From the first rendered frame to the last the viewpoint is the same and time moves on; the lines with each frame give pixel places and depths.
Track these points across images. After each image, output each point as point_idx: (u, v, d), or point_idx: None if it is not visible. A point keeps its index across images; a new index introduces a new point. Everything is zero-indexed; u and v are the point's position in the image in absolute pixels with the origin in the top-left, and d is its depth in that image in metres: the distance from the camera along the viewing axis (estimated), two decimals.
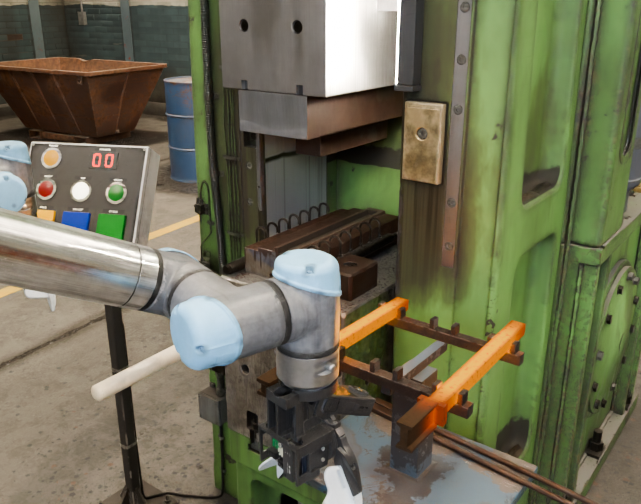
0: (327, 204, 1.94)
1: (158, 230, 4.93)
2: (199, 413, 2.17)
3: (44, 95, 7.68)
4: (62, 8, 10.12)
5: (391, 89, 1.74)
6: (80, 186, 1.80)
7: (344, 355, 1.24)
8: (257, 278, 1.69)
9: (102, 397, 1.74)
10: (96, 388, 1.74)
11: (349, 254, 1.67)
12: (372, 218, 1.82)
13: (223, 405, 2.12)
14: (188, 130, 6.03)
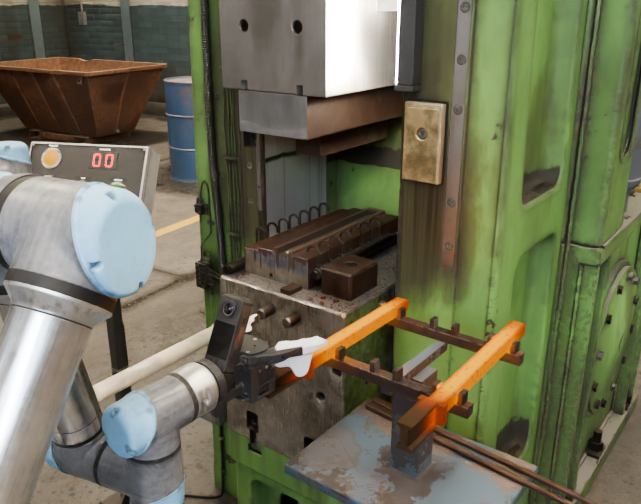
0: (327, 204, 1.94)
1: (158, 230, 4.93)
2: None
3: (44, 95, 7.68)
4: (62, 8, 10.12)
5: (391, 89, 1.74)
6: None
7: (344, 355, 1.24)
8: (257, 278, 1.69)
9: (102, 397, 1.74)
10: (96, 388, 1.74)
11: (349, 254, 1.67)
12: (372, 218, 1.82)
13: (223, 405, 2.12)
14: (188, 130, 6.03)
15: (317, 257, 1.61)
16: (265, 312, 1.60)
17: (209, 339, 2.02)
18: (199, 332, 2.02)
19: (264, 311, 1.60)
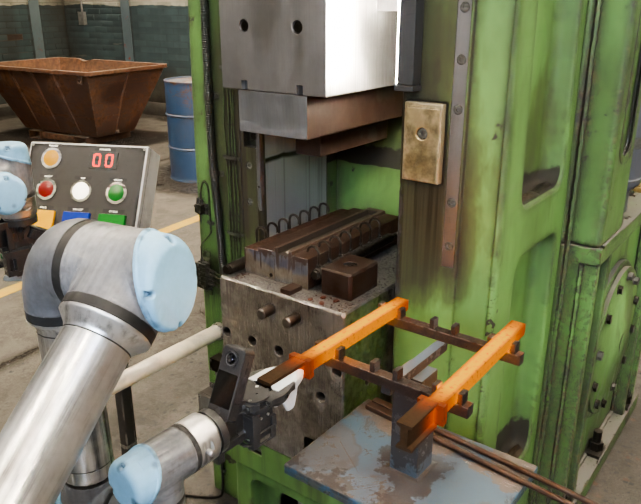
0: (327, 204, 1.94)
1: (158, 230, 4.93)
2: None
3: (44, 95, 7.68)
4: (62, 8, 10.12)
5: (391, 89, 1.74)
6: (80, 186, 1.80)
7: (344, 355, 1.24)
8: (257, 278, 1.69)
9: None
10: None
11: (349, 254, 1.67)
12: (372, 218, 1.82)
13: None
14: (188, 130, 6.03)
15: (317, 257, 1.61)
16: (265, 312, 1.60)
17: (209, 339, 2.02)
18: (199, 332, 2.02)
19: (264, 311, 1.60)
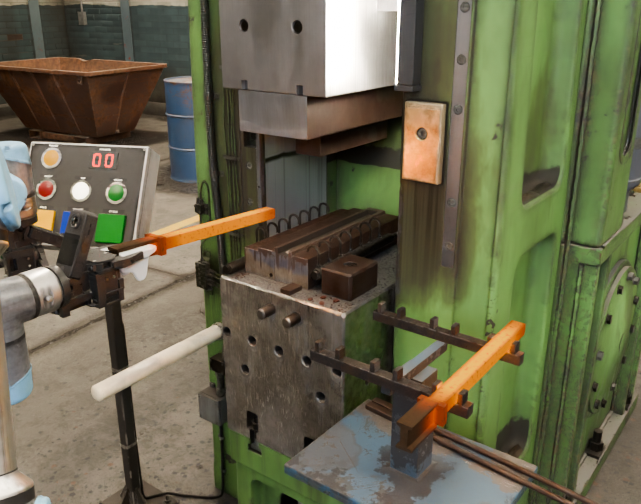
0: (327, 204, 1.94)
1: (158, 230, 4.93)
2: (199, 413, 2.17)
3: (44, 95, 7.68)
4: (62, 8, 10.12)
5: (391, 89, 1.74)
6: (80, 186, 1.80)
7: (344, 355, 1.24)
8: (257, 278, 1.69)
9: (102, 397, 1.74)
10: (96, 388, 1.74)
11: (349, 254, 1.67)
12: (372, 218, 1.82)
13: (223, 405, 2.12)
14: (188, 130, 6.03)
15: (317, 257, 1.61)
16: (265, 312, 1.60)
17: (209, 339, 2.02)
18: (199, 332, 2.02)
19: (264, 311, 1.60)
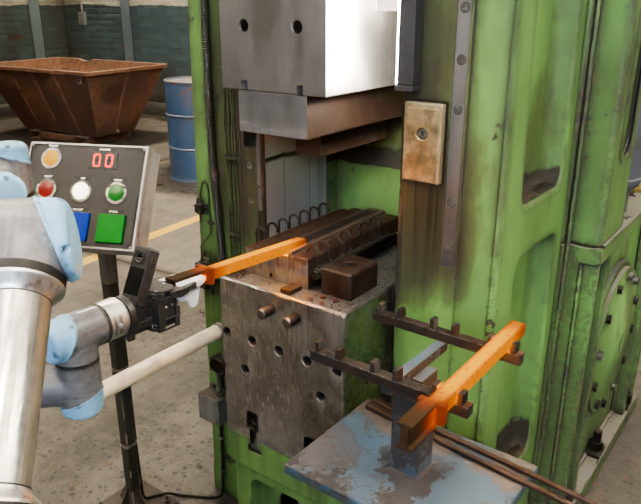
0: (327, 204, 1.94)
1: (158, 230, 4.93)
2: (199, 413, 2.17)
3: (44, 95, 7.68)
4: (62, 8, 10.12)
5: (391, 89, 1.74)
6: (80, 186, 1.80)
7: (344, 355, 1.24)
8: (257, 278, 1.69)
9: None
10: None
11: (349, 254, 1.67)
12: (372, 218, 1.82)
13: (223, 405, 2.12)
14: (188, 130, 6.03)
15: (317, 257, 1.61)
16: (265, 312, 1.60)
17: (209, 339, 2.02)
18: (199, 332, 2.02)
19: (264, 311, 1.60)
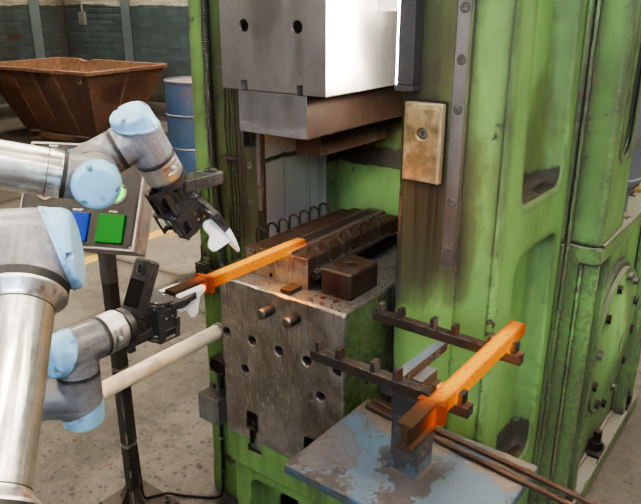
0: (327, 204, 1.94)
1: (158, 230, 4.93)
2: (199, 413, 2.17)
3: (44, 95, 7.68)
4: (62, 8, 10.12)
5: (391, 89, 1.74)
6: None
7: (344, 355, 1.24)
8: (257, 278, 1.69)
9: None
10: None
11: (349, 254, 1.67)
12: (372, 218, 1.82)
13: (223, 405, 2.12)
14: (188, 130, 6.03)
15: (317, 257, 1.61)
16: (265, 312, 1.60)
17: (209, 339, 2.02)
18: (199, 332, 2.02)
19: (264, 311, 1.60)
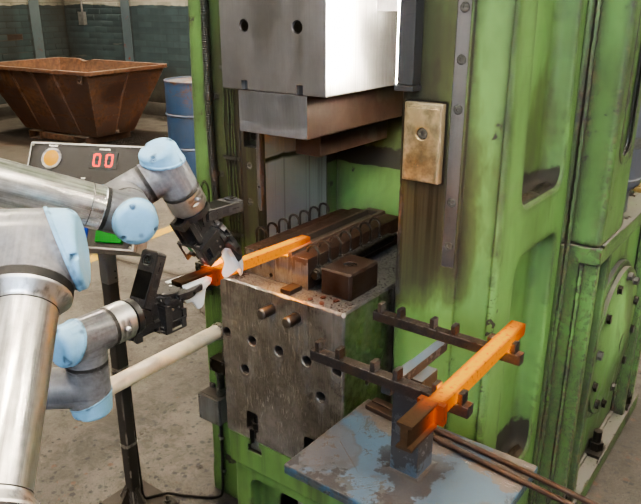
0: (327, 204, 1.94)
1: (158, 230, 4.93)
2: (199, 413, 2.17)
3: (44, 95, 7.68)
4: (62, 8, 10.12)
5: (391, 89, 1.74)
6: None
7: (344, 355, 1.24)
8: (257, 278, 1.69)
9: None
10: None
11: (349, 254, 1.67)
12: (372, 218, 1.82)
13: (223, 405, 2.12)
14: (188, 130, 6.03)
15: (317, 257, 1.61)
16: (265, 312, 1.60)
17: (209, 339, 2.02)
18: (199, 332, 2.02)
19: (264, 311, 1.60)
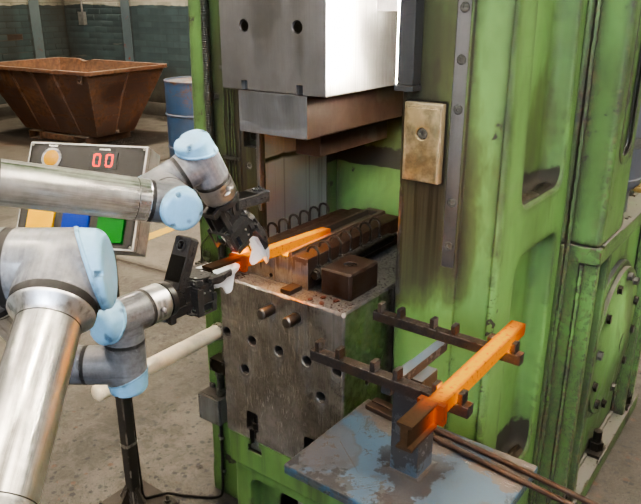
0: (327, 204, 1.94)
1: (158, 230, 4.93)
2: (199, 413, 2.17)
3: (44, 95, 7.68)
4: (62, 8, 10.12)
5: (391, 89, 1.74)
6: None
7: (344, 355, 1.24)
8: (257, 278, 1.69)
9: (102, 397, 1.74)
10: (96, 388, 1.74)
11: (349, 254, 1.67)
12: (372, 218, 1.82)
13: (223, 405, 2.12)
14: (188, 130, 6.03)
15: (317, 257, 1.61)
16: (265, 312, 1.60)
17: (209, 339, 2.02)
18: (199, 332, 2.02)
19: (264, 311, 1.60)
